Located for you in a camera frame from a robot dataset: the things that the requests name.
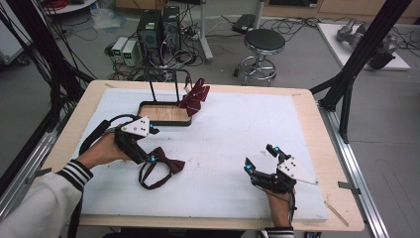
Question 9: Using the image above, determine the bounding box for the black metal frame post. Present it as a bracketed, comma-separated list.
[310, 0, 414, 145]

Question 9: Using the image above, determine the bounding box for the black computer tower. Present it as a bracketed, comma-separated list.
[160, 4, 182, 54]
[136, 9, 162, 65]

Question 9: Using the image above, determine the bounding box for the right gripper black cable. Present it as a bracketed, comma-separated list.
[287, 189, 297, 229]

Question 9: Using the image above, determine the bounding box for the black rack with wooden tray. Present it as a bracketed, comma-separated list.
[130, 67, 194, 127]

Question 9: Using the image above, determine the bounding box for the round white table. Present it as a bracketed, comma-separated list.
[41, 0, 98, 16]

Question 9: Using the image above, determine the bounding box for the white table leg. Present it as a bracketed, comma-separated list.
[252, 0, 266, 31]
[197, 0, 215, 64]

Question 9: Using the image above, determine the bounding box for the thin wooden stick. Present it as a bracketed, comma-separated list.
[323, 199, 350, 228]

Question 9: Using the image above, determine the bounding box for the tangle of floor cables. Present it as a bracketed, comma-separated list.
[105, 3, 206, 82]

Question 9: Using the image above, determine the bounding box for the white power supply unit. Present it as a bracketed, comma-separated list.
[122, 39, 139, 67]
[111, 36, 129, 63]

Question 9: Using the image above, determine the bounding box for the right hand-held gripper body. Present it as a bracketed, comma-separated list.
[251, 155, 319, 195]

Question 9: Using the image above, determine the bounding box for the white cabinet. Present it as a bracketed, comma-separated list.
[0, 0, 33, 65]

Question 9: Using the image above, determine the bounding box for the striped maroon bow tie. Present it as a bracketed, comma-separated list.
[178, 73, 211, 117]

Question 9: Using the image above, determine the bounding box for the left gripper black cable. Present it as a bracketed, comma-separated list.
[78, 113, 140, 157]

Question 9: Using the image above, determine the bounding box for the black flat box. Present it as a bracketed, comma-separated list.
[231, 13, 257, 35]

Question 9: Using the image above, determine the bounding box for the white floor board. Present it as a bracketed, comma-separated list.
[316, 22, 411, 71]

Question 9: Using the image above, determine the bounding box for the black metal frame with cables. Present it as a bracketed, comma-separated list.
[0, 0, 97, 133]

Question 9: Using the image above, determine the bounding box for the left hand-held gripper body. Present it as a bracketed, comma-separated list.
[114, 116, 152, 166]

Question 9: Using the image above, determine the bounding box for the white foam mat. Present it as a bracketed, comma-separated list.
[70, 87, 330, 222]

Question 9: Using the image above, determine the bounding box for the person's left hand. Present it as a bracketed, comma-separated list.
[77, 132, 132, 170]

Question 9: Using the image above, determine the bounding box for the aluminium rail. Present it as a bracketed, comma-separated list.
[0, 108, 72, 217]
[318, 102, 390, 238]

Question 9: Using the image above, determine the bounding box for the clear plastic bag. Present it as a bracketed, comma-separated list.
[89, 7, 128, 31]

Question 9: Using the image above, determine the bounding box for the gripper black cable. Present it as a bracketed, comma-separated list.
[78, 113, 140, 157]
[287, 189, 297, 229]

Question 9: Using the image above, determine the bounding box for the plain maroon bow tie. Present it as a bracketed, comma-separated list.
[138, 146, 186, 191]

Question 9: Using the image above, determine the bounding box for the black round stool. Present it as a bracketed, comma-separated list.
[233, 28, 286, 87]

